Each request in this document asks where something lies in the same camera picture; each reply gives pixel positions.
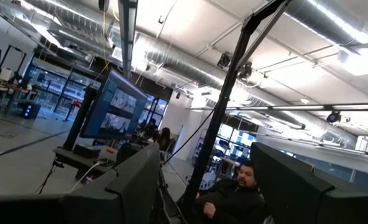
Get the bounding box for black cord reel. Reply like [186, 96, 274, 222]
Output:
[326, 111, 343, 124]

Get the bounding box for person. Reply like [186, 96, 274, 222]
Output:
[195, 159, 268, 224]
[158, 127, 173, 151]
[144, 118, 159, 140]

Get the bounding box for large monitor with video feeds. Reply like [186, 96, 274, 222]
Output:
[79, 68, 149, 141]

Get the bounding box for silver ventilation duct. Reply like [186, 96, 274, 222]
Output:
[282, 0, 368, 45]
[139, 33, 306, 131]

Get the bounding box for long ceiling light strip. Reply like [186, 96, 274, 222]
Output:
[186, 103, 368, 113]
[117, 0, 139, 79]

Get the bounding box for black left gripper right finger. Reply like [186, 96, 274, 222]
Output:
[250, 142, 368, 224]

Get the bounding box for black hanging cable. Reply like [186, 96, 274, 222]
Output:
[163, 105, 218, 166]

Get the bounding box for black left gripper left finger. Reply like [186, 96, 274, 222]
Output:
[0, 142, 161, 224]

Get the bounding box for black box on desk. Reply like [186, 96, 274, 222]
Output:
[73, 143, 102, 159]

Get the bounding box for person's hand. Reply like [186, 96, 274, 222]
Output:
[203, 202, 218, 220]

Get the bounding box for black rig frame post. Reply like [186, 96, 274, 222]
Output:
[183, 0, 293, 216]

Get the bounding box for computer tower blue lights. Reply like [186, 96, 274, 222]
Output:
[21, 102, 42, 120]

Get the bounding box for white cable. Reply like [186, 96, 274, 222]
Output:
[68, 161, 101, 194]

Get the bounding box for grey monitor desk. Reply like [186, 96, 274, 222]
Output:
[52, 144, 118, 182]

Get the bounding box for black monitor stand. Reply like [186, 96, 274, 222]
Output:
[62, 86, 98, 151]

